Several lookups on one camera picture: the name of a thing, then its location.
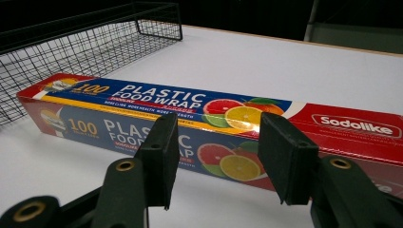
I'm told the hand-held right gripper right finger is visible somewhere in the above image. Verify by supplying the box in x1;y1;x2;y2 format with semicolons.
258;112;403;228

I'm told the red and blue wrap box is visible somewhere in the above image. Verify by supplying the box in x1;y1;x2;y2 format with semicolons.
16;72;403;200

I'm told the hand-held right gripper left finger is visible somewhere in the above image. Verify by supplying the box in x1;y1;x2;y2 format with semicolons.
90;112;181;228

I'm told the black wire mesh basket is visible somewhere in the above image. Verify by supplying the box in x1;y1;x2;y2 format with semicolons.
0;1;183;125

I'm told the grey metal stand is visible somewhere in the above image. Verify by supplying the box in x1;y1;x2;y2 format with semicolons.
303;0;321;42

